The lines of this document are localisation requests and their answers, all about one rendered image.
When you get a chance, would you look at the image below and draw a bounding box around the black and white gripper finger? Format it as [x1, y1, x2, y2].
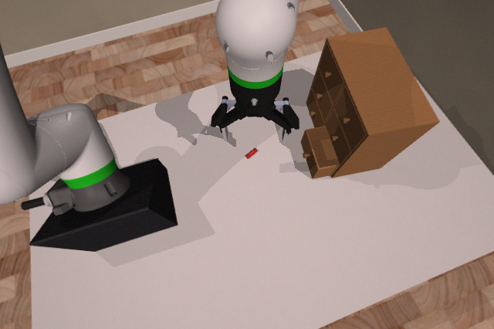
[259, 97, 299, 143]
[211, 96, 251, 141]

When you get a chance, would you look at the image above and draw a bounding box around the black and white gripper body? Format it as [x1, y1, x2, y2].
[235, 99, 276, 117]

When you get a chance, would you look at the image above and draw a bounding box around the brown wooden drawer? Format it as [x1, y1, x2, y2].
[307, 89, 325, 127]
[326, 108, 352, 164]
[313, 68, 333, 121]
[319, 42, 344, 103]
[335, 87, 367, 151]
[301, 126, 340, 179]

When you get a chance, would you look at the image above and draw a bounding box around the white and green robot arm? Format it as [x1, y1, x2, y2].
[0, 0, 299, 215]

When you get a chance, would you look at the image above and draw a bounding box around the brown wooden chest of drawers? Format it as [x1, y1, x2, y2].
[306, 27, 440, 178]

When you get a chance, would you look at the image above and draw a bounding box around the red cylinder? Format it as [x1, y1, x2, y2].
[246, 148, 258, 159]

